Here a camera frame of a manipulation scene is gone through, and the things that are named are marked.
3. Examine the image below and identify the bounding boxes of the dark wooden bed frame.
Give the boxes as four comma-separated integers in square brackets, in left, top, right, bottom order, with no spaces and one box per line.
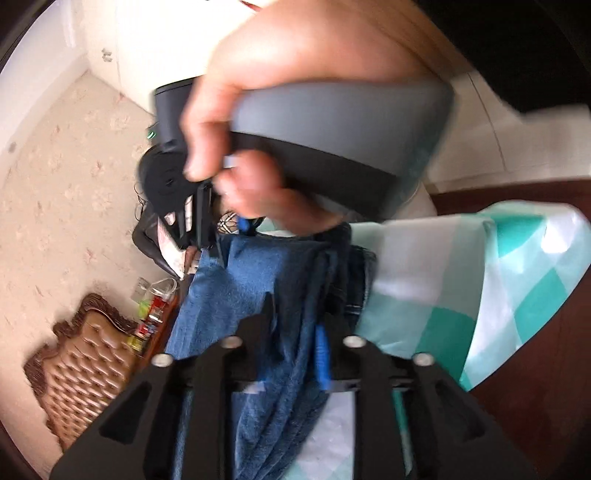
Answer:
[429,176,591,480]

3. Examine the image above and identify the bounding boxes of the white wardrobe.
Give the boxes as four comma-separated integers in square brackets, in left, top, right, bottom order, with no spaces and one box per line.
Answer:
[85,0,259,112]

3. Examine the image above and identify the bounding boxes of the blue denim pants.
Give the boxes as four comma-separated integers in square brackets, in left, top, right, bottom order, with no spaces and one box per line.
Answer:
[166,222,380,480]

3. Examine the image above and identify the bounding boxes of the dark wooden nightstand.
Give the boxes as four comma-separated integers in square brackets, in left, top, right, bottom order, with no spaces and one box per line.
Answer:
[137,295,182,367]

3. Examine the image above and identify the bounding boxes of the green white checkered bedsheet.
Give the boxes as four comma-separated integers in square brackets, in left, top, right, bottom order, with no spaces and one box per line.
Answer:
[295,200,588,480]

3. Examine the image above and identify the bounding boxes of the black leather chair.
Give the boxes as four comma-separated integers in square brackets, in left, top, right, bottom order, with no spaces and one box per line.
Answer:
[131,148,197,274]

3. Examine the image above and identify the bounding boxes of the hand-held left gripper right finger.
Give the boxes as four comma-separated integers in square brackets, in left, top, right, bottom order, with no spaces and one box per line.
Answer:
[315,318,541,480]

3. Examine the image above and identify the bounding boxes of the white cable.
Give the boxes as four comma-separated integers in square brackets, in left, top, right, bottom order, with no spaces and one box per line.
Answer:
[147,278,179,298]

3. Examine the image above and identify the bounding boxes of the person's black clothing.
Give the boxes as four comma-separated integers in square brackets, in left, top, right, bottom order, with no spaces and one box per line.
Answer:
[416,0,591,117]

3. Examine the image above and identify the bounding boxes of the white furniture panel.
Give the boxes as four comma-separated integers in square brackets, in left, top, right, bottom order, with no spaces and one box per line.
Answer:
[427,69,591,191]

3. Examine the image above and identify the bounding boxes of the tufted brown leather headboard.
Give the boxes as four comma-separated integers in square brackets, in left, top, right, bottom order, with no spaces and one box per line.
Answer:
[23,293,154,454]

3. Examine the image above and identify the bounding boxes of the person's right hand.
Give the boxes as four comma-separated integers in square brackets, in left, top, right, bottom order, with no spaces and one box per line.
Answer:
[181,0,441,237]

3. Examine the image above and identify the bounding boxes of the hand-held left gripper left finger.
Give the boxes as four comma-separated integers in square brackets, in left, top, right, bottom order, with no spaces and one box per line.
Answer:
[48,293,278,480]

